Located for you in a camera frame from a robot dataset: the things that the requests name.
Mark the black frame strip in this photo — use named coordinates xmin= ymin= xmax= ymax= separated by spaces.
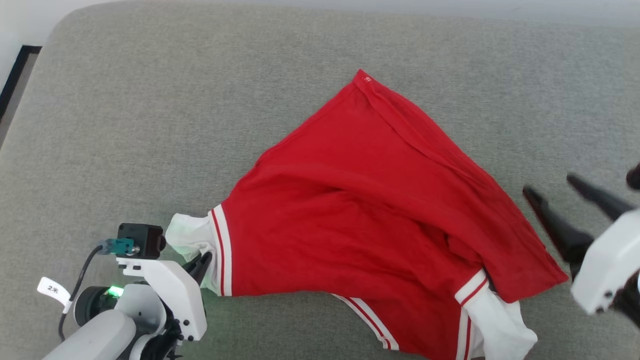
xmin=0 ymin=45 xmax=43 ymax=121

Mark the thin black cable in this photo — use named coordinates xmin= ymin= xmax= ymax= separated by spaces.
xmin=58 ymin=245 xmax=105 ymax=342

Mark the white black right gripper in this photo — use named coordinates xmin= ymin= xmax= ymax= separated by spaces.
xmin=522 ymin=173 xmax=640 ymax=316

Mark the teal cable connector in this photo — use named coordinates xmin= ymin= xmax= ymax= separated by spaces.
xmin=97 ymin=238 xmax=139 ymax=257

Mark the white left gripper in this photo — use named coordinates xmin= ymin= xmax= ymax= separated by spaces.
xmin=116 ymin=252 xmax=213 ymax=342

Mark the red and white garment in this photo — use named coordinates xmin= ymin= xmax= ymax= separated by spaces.
xmin=165 ymin=69 xmax=570 ymax=360

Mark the white paper cable tag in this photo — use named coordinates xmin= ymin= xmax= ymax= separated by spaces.
xmin=37 ymin=276 xmax=72 ymax=314

